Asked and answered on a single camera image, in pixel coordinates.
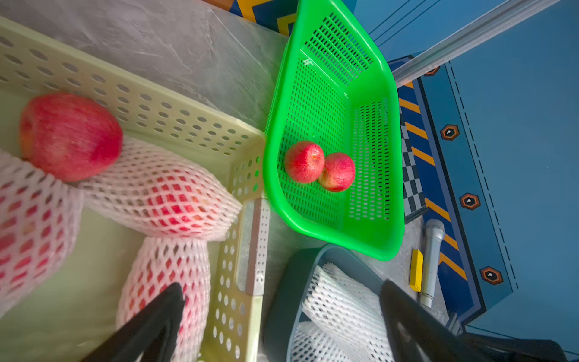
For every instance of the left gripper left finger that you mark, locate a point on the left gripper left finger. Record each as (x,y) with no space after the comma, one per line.
(151,335)

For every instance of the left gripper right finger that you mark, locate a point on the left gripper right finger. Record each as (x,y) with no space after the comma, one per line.
(410,327)

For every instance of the white foam net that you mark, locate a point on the white foam net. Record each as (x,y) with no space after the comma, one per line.
(313,345)
(349,313)

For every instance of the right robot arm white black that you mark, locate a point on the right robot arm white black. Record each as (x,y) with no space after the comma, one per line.
(498,349)

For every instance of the yellow block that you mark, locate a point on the yellow block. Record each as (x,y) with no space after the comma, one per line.
(416,270)

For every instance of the cream perforated plastic basket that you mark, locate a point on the cream perforated plastic basket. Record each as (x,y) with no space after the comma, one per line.
(74,311)

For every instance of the silver metal cylinder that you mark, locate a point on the silver metal cylinder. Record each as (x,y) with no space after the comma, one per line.
(434,235)

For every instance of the black white checkerboard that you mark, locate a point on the black white checkerboard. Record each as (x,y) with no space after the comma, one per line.
(413,193)

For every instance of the dark teal plastic tray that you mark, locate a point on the dark teal plastic tray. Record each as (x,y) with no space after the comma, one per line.
(286,308)

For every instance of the green plastic mesh basket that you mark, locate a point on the green plastic mesh basket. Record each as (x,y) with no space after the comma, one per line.
(335,89)

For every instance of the right aluminium corner post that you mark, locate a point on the right aluminium corner post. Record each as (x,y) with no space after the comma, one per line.
(496,21)

